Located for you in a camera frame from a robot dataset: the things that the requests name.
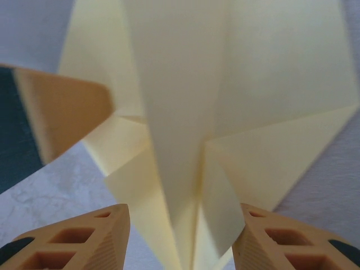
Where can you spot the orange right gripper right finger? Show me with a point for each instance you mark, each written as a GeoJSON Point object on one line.
{"type": "Point", "coordinates": [253, 253]}

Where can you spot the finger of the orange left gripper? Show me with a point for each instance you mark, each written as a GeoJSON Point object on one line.
{"type": "Point", "coordinates": [67, 112]}

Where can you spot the yellow square paper sheet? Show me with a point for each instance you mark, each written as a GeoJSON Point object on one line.
{"type": "Point", "coordinates": [182, 84]}

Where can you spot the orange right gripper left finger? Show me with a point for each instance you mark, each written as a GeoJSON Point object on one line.
{"type": "Point", "coordinates": [112, 242]}

